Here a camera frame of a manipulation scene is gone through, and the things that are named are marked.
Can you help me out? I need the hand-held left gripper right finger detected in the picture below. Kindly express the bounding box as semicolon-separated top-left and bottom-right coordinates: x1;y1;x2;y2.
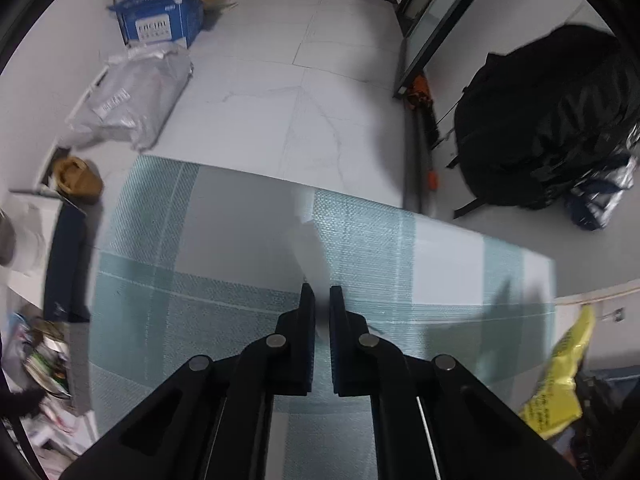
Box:
329;285;583;480

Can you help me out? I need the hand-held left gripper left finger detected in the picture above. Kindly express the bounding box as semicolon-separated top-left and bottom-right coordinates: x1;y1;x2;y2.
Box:
60;282;317;480

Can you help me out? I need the yellow wrapper with line drawing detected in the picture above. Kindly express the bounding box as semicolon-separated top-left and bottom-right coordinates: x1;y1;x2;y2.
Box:
519;305;597;440

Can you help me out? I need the dark trash bin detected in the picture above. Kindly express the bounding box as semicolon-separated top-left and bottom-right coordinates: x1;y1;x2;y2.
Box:
570;367;640;480

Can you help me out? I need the teal checked tablecloth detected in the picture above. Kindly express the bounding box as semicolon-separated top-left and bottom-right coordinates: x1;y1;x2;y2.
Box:
89;155;557;480

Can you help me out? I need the long black orange tool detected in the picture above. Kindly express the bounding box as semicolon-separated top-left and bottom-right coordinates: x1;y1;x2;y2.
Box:
410;107;443;211

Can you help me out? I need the white navy storage box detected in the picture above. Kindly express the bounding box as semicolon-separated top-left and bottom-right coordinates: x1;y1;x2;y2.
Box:
7;187;93;322

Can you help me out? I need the brown slipper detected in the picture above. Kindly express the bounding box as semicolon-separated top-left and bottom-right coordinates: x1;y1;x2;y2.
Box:
52;156;104;205

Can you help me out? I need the black fuzzy cloth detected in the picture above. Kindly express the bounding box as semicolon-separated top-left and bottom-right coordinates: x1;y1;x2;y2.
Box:
0;390;43;418

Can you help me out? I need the grey plastic mailer bag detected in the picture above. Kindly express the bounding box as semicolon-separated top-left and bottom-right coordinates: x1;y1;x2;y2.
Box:
66;44;193;151

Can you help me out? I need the black backpack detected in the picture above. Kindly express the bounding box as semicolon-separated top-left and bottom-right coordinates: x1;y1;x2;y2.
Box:
447;24;640;220

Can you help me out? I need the silver blue folded umbrella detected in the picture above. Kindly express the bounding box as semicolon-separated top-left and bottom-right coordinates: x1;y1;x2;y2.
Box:
565;125;640;231

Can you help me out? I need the grey white cup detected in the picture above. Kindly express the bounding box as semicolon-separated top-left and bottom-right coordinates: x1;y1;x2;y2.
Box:
0;212;16;266

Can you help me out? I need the blue cardboard box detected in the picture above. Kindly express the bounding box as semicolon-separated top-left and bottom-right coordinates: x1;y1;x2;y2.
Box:
107;0;205;50

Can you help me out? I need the black framed glass door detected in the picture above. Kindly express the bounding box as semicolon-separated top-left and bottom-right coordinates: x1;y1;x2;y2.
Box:
392;0;501;98

